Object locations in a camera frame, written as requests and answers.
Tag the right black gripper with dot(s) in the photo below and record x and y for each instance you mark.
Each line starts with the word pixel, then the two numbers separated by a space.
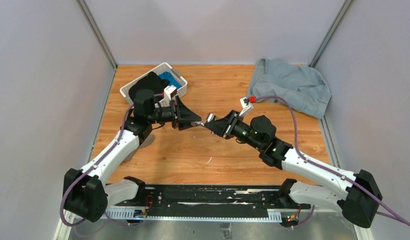
pixel 224 126

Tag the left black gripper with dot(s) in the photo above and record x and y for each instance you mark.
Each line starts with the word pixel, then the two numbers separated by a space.
pixel 181 116

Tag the steel threaded pipe fitting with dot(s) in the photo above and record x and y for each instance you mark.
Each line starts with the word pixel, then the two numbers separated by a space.
pixel 197 123

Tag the chrome water faucet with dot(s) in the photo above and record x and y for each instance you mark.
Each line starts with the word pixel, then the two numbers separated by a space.
pixel 210 118

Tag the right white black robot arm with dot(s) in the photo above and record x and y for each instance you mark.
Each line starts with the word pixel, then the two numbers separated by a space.
pixel 356 195

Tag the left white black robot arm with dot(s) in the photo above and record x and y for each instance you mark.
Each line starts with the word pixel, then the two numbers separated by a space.
pixel 86 191

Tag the blue cloth in basket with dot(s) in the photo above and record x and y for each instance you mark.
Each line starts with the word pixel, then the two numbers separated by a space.
pixel 170 78

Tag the black cloth in basket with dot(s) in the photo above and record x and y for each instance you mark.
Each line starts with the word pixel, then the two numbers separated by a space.
pixel 152 82

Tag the white plastic basket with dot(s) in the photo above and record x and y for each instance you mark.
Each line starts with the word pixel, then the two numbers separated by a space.
pixel 162 70

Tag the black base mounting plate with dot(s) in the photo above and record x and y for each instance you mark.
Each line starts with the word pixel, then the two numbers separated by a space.
pixel 190 202

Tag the grey-blue denim garment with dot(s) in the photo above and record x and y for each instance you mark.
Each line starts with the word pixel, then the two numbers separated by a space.
pixel 303 87

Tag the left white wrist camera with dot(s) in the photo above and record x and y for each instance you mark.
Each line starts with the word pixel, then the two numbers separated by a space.
pixel 169 93

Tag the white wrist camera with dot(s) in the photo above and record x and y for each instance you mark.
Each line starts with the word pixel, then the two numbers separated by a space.
pixel 246 105
pixel 169 93

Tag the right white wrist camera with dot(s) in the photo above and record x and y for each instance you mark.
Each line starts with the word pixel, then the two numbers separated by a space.
pixel 246 105

